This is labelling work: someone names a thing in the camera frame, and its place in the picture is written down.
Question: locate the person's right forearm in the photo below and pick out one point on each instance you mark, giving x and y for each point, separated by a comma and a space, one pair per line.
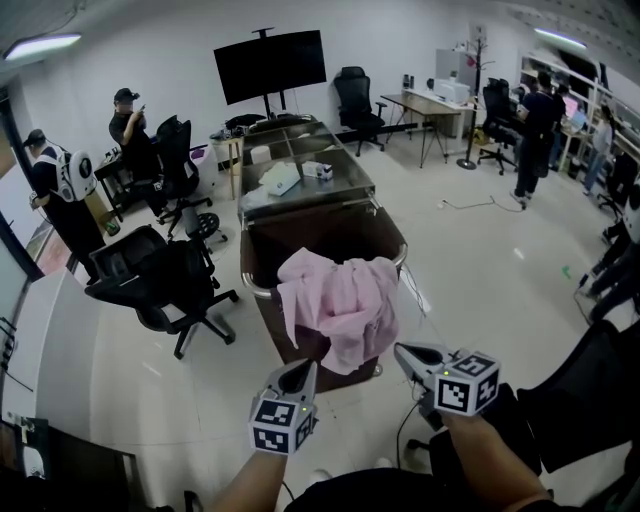
490, 455

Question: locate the pink cloth garment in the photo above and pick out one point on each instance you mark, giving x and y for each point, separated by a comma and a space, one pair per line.
345, 300

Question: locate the white and blue box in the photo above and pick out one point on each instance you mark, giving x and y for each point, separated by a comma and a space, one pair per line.
317, 171

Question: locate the small wooden table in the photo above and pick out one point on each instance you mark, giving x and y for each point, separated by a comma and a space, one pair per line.
232, 145

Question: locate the person's black shirt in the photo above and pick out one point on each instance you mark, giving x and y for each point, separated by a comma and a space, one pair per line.
400, 492

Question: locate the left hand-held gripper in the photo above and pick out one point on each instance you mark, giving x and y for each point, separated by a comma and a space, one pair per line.
272, 425

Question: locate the white printer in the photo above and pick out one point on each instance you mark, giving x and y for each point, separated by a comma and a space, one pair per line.
451, 90

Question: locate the black round stool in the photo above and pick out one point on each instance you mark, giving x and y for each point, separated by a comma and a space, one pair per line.
205, 222

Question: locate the person's shoe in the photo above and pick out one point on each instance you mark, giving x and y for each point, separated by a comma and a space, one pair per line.
321, 476
385, 463

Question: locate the ceiling light bar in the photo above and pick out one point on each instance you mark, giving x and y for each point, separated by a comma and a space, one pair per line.
42, 46
560, 37

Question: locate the white shelving workbench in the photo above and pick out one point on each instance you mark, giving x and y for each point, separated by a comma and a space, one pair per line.
585, 85

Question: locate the black television on stand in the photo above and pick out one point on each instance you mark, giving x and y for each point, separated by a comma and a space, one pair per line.
270, 65

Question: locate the white bin with purple lid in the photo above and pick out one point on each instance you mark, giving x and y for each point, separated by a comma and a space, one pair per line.
205, 167

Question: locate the green floor tape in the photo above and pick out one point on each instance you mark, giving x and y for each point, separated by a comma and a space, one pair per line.
566, 271

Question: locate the person's left forearm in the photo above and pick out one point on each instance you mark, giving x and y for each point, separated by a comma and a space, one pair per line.
245, 482

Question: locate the brown laundry hamper cart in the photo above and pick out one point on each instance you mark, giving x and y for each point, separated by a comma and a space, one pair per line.
320, 230

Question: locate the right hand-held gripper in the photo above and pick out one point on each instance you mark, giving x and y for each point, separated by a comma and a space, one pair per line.
465, 390

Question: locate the wooden desk with black legs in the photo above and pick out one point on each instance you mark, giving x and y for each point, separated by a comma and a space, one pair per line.
425, 102

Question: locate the black coat rack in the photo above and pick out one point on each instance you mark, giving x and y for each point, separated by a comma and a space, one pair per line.
477, 90

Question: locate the person's left shoe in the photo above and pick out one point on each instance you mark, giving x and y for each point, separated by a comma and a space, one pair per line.
321, 476

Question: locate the white paper roll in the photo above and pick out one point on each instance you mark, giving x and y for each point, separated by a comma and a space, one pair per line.
260, 155

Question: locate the white hard-shell backpack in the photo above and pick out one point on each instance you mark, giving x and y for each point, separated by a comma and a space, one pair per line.
77, 175
632, 205

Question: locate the person's right shoe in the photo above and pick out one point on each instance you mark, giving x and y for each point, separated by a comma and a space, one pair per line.
385, 463

